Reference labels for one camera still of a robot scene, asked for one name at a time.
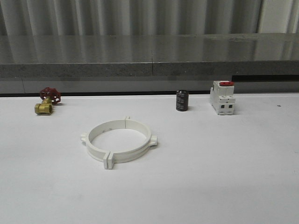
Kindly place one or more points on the white circuit breaker red switch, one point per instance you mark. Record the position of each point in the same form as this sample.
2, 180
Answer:
222, 97

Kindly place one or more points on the brass valve red handwheel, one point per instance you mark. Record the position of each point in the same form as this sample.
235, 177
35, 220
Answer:
50, 97

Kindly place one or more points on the grey stone counter ledge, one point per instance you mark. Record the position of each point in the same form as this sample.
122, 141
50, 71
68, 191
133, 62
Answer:
201, 56

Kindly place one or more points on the white half pipe clamp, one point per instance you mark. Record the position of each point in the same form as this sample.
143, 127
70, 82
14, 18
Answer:
107, 140

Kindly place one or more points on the grey pleated curtain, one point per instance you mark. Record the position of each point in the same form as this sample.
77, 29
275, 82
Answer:
147, 17

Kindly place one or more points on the black cylindrical capacitor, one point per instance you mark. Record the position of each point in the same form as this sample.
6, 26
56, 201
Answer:
182, 97

